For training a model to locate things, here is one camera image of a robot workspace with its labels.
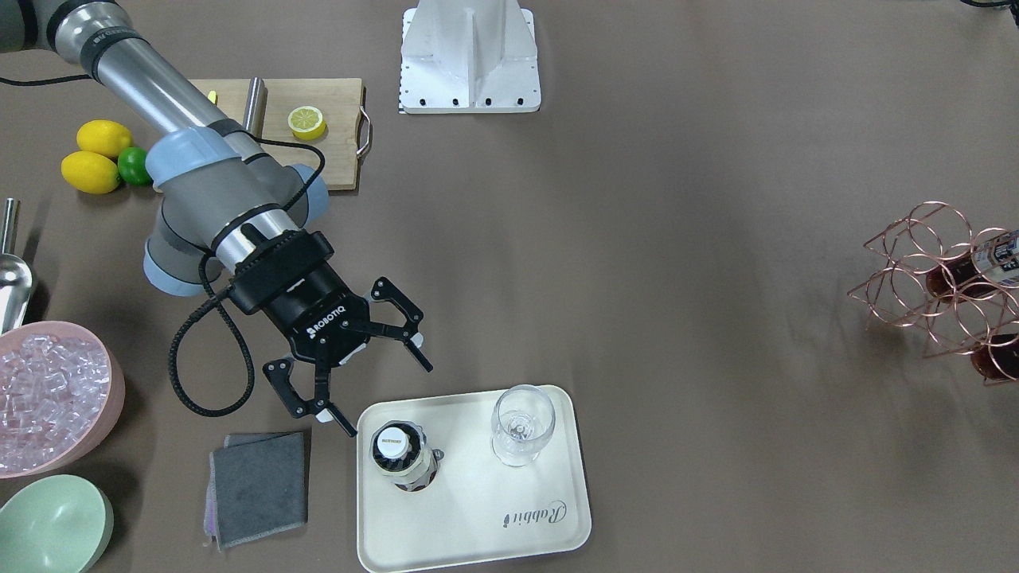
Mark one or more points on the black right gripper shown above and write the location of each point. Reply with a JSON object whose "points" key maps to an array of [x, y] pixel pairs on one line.
{"points": [[320, 314]]}

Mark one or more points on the tea bottle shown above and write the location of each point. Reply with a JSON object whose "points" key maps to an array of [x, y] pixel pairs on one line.
{"points": [[996, 359], [988, 266], [401, 452]]}

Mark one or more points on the copper wire bottle basket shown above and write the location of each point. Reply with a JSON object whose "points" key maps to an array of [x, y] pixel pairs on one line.
{"points": [[910, 247]]}

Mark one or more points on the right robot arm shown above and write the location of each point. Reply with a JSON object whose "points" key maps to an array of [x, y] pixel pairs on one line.
{"points": [[232, 223]]}

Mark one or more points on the tea bottle front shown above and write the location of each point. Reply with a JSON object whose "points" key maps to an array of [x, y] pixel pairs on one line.
{"points": [[996, 359]]}

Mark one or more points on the grey folded cloth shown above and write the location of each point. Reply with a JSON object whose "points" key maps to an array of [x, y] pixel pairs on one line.
{"points": [[257, 487]]}

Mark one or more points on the bamboo cutting board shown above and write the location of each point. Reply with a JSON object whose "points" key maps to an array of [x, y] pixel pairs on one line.
{"points": [[340, 102]]}

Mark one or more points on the half lemon slice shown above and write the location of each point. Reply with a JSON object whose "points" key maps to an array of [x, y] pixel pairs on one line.
{"points": [[307, 123]]}

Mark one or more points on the clear wine glass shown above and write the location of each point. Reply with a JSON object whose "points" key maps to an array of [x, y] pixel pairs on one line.
{"points": [[522, 423]]}

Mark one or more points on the cream rabbit tray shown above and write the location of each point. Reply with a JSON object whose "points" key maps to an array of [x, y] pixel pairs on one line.
{"points": [[477, 509]]}

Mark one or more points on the green lime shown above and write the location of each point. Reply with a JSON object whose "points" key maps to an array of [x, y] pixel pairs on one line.
{"points": [[131, 163]]}

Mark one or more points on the pink bowl of ice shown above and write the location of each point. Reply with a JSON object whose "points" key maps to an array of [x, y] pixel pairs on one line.
{"points": [[62, 393]]}

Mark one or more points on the yellow lemon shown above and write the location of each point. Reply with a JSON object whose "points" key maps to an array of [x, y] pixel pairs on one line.
{"points": [[104, 137], [90, 172]]}

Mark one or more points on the steel ice scoop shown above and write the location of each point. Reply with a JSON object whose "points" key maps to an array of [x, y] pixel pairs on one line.
{"points": [[17, 280]]}

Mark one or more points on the green empty bowl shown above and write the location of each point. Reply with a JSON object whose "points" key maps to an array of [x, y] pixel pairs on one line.
{"points": [[60, 523]]}

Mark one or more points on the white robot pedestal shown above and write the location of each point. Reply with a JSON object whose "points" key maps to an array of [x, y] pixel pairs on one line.
{"points": [[468, 57]]}

